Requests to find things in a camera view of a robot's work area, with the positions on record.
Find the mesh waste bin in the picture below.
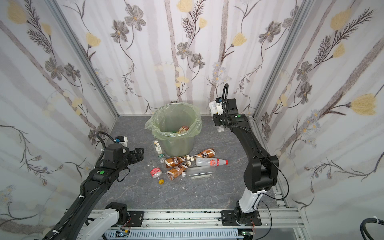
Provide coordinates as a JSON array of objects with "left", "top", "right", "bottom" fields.
[{"left": 152, "top": 103, "right": 203, "bottom": 157}]

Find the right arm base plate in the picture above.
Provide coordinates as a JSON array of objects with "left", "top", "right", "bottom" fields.
[{"left": 219, "top": 209, "right": 262, "bottom": 227}]

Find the yellow tea bottle red label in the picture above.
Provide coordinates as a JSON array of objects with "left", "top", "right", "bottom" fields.
[{"left": 177, "top": 126, "right": 189, "bottom": 134}]

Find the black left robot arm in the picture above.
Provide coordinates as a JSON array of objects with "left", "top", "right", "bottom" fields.
[{"left": 43, "top": 131, "right": 145, "bottom": 240}]

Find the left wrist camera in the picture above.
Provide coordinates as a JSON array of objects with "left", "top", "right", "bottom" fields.
[{"left": 115, "top": 136, "right": 128, "bottom": 147}]

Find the green plastic bin liner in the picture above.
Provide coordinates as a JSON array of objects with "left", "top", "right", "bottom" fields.
[{"left": 145, "top": 103, "right": 203, "bottom": 141}]

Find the brown coffee bottle upper left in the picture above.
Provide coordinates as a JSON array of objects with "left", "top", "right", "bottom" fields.
[{"left": 165, "top": 155, "right": 191, "bottom": 168}]

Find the brown coffee bottle lower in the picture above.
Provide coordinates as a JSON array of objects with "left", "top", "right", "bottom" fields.
[{"left": 167, "top": 161, "right": 192, "bottom": 181}]

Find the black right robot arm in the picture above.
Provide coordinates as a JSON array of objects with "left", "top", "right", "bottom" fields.
[{"left": 209, "top": 84, "right": 290, "bottom": 226}]

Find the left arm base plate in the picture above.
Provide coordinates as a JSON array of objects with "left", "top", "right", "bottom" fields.
[{"left": 121, "top": 211, "right": 145, "bottom": 229}]

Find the brown coffee bottle right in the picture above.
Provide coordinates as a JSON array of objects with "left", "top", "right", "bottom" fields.
[{"left": 190, "top": 149, "right": 216, "bottom": 162}]

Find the aluminium mounting rail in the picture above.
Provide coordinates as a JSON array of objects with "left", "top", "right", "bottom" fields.
[{"left": 56, "top": 208, "right": 301, "bottom": 231}]

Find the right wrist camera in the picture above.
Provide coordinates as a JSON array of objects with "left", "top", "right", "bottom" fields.
[{"left": 215, "top": 97, "right": 227, "bottom": 107}]

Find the red cap water bottle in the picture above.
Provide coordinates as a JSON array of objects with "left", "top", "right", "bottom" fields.
[{"left": 195, "top": 158, "right": 229, "bottom": 167}]

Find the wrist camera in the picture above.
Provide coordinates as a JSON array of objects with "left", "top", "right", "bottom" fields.
[
  {"left": 115, "top": 136, "right": 128, "bottom": 147},
  {"left": 215, "top": 97, "right": 227, "bottom": 107}
]

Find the small bottle pink label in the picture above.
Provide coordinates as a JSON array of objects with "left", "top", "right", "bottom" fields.
[{"left": 150, "top": 167, "right": 163, "bottom": 179}]

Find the clear square bottle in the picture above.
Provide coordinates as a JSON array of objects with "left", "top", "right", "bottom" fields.
[{"left": 182, "top": 166, "right": 216, "bottom": 179}]

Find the white vented cable duct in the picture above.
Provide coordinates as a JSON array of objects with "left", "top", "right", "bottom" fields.
[{"left": 104, "top": 229, "right": 244, "bottom": 240}]

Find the clear bottle with crane label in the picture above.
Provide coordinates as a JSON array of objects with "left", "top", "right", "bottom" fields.
[{"left": 154, "top": 140, "right": 166, "bottom": 163}]

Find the white label clear bottle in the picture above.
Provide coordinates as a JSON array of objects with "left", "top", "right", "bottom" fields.
[{"left": 209, "top": 101, "right": 224, "bottom": 116}]

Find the brown coffee bottle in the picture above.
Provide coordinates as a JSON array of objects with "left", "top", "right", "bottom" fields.
[
  {"left": 190, "top": 149, "right": 216, "bottom": 162},
  {"left": 167, "top": 161, "right": 192, "bottom": 181},
  {"left": 165, "top": 155, "right": 191, "bottom": 168}
]

